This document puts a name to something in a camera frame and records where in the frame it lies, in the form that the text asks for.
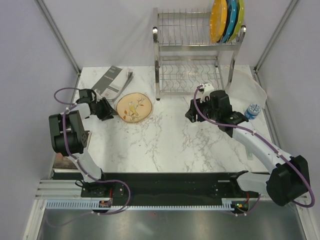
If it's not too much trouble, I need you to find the grey spiral bound booklet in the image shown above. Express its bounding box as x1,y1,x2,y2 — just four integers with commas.
91,65,134,102

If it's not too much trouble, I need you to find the beige bird plate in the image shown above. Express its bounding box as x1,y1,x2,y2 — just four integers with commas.
116,92,153,123

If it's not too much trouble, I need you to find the stainless steel dish rack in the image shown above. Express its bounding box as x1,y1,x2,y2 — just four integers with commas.
152,7,247,101

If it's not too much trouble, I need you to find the orange polka dot plate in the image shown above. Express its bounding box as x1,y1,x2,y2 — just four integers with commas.
209,0,228,43

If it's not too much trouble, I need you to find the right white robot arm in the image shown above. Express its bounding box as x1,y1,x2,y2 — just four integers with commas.
185,84,316,208

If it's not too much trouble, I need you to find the Tale of Two Cities book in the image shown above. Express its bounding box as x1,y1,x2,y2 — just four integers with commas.
52,153,79,173

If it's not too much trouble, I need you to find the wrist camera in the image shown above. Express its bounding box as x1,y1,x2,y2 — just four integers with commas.
199,82,215,103
93,90,103,103

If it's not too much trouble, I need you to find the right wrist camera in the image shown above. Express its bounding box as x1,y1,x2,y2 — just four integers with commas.
199,82,215,103

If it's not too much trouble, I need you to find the green polka dot plate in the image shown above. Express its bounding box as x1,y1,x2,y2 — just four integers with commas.
228,0,245,42

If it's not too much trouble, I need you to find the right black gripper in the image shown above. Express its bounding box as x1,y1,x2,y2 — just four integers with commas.
185,95,220,123

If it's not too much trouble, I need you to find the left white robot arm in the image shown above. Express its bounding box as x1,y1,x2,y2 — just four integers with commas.
48,88,117,197

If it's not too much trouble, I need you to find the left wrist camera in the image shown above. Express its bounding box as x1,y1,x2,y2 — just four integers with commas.
93,90,103,103

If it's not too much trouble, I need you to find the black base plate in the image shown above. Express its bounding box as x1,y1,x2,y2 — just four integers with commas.
81,172,259,205

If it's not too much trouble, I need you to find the white slotted cable duct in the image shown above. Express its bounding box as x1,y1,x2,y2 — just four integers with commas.
45,199,235,211

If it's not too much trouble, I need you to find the white cloth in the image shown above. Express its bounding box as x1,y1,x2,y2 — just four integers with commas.
221,65,267,109

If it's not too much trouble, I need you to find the blue polka dot plate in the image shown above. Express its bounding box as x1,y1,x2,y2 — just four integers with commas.
220,0,237,43

